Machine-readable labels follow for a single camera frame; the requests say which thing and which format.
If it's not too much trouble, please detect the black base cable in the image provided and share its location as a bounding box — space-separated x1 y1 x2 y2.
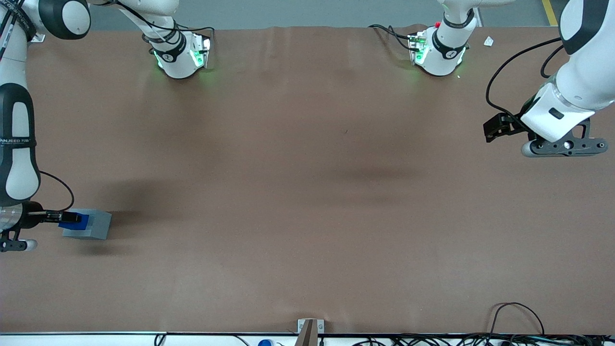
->
369 24 415 51
115 0 215 39

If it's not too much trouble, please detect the black cable bundle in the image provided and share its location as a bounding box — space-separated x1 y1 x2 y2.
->
351 334 615 346

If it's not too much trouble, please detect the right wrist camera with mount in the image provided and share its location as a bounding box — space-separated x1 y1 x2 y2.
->
0 231 38 253

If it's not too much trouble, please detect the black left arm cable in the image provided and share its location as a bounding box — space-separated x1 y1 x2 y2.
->
485 37 565 126

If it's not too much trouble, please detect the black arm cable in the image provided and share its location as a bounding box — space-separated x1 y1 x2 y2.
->
0 0 75 213
485 37 565 126

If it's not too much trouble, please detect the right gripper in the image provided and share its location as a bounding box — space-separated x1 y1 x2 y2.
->
22 201 82 230

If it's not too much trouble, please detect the blue plastic part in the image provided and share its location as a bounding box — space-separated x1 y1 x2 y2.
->
59 211 90 229

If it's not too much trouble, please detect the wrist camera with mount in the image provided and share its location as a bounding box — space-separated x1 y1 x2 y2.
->
521 119 609 158
0 231 38 253

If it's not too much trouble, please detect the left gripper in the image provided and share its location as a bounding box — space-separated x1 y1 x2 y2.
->
483 84 596 143

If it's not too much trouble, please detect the brown table mat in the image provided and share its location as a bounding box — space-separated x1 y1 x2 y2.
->
0 24 615 335

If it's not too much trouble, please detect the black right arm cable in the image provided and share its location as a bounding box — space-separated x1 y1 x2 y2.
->
0 0 75 213

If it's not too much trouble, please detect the black right base cable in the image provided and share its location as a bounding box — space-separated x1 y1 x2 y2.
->
115 0 215 39

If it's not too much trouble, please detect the black looped cable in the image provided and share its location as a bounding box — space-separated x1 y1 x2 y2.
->
489 302 545 337

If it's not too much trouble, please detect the metal bracket at table edge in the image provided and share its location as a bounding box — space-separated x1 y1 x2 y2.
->
300 320 319 346

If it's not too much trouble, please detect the black left base cable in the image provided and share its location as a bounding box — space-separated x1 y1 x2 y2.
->
369 24 415 51

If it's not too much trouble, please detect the gray block base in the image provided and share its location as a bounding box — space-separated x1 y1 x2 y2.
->
62 209 112 240

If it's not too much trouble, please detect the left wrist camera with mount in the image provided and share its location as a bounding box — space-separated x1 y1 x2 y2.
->
521 119 609 158

